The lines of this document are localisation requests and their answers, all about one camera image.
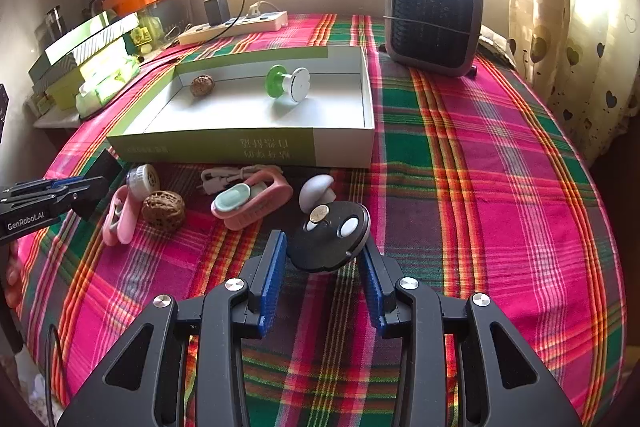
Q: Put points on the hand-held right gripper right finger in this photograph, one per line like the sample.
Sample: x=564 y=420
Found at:
x=372 y=287

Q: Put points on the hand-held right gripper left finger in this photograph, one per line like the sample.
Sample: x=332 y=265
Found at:
x=272 y=282

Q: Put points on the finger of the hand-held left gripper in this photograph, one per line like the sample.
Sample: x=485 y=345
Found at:
x=75 y=196
x=70 y=181

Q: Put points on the black rectangular device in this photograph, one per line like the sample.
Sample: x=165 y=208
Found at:
x=102 y=172

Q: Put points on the black round disc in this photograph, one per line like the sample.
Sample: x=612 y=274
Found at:
x=320 y=252

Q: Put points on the pink plastic clip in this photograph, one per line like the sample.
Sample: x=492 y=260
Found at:
x=125 y=227

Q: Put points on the white round bottle cap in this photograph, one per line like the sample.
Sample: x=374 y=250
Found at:
x=145 y=179

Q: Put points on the brown walnut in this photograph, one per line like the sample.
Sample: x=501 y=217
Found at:
x=163 y=207
x=202 y=85

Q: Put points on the white green cardboard box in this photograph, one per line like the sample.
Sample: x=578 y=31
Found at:
x=240 y=112

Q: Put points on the person's left hand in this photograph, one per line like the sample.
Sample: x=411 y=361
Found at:
x=9 y=274

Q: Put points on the pink device with mint cap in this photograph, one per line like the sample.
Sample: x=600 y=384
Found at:
x=260 y=212

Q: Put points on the green tissue pack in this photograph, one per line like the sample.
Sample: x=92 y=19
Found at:
x=105 y=87

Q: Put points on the green patterned box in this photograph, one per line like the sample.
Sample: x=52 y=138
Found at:
x=65 y=69

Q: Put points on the green white flat box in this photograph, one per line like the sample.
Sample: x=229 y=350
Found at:
x=85 y=38

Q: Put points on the pink green plaid blanket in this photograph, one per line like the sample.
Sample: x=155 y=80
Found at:
x=475 y=182

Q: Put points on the dark glass jar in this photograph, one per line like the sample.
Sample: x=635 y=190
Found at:
x=55 y=23

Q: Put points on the small green packet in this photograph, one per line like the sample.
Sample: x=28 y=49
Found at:
x=140 y=37

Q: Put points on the green white spool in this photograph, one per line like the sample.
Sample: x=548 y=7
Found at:
x=295 y=84

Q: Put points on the black charger adapter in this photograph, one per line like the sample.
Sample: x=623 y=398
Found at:
x=216 y=11

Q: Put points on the white power strip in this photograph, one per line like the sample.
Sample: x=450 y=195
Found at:
x=260 y=24

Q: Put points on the white plug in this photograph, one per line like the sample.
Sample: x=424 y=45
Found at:
x=256 y=9

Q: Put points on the grey black space heater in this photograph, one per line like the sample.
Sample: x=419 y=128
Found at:
x=430 y=22

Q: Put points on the beige heart-print curtain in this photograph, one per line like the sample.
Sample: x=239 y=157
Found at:
x=575 y=7

